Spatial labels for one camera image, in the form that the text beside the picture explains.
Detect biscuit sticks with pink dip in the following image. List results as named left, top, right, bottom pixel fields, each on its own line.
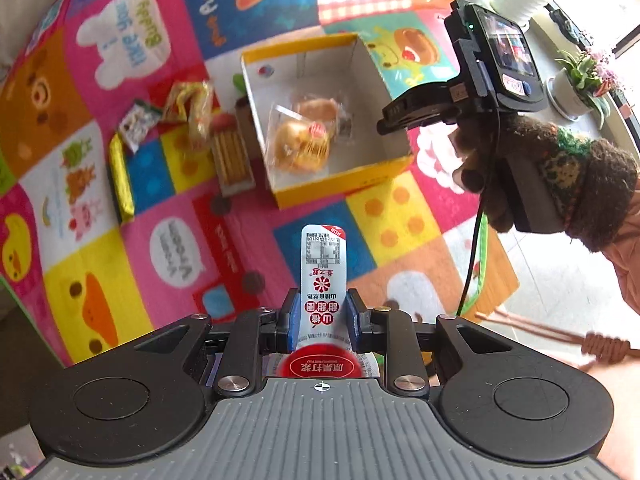
left=209, top=112, right=255, bottom=197

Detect red white spoon-shaped snack pack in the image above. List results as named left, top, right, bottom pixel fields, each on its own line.
left=266, top=224, right=380, bottom=378

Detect orange rope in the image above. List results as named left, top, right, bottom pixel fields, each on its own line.
left=474, top=309, right=640, bottom=369

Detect yellow snack bar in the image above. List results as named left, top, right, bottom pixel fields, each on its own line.
left=108, top=133, right=136, bottom=223

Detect small succulent pot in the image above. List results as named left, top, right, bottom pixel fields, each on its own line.
left=546, top=50, right=618, bottom=130

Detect red yellow snack packet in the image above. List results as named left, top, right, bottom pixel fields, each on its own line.
left=162, top=80, right=214, bottom=150

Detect yellow cardboard box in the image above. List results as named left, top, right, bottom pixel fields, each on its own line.
left=241, top=32, right=413, bottom=209

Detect clear wrapped pastry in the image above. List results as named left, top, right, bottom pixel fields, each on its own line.
left=293, top=98, right=352, bottom=141

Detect green peanut packet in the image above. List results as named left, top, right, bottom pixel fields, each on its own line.
left=117, top=100, right=163, bottom=154

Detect black cable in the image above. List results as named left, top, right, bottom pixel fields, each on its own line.
left=455, top=104, right=502, bottom=319

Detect packaged small bread bun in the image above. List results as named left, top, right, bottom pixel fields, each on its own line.
left=266, top=104, right=333, bottom=174

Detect pink sleeve forearm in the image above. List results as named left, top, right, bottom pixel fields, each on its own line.
left=603, top=216, right=640, bottom=313

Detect brown knitted gloved hand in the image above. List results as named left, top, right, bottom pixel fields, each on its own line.
left=454, top=114, right=639, bottom=252

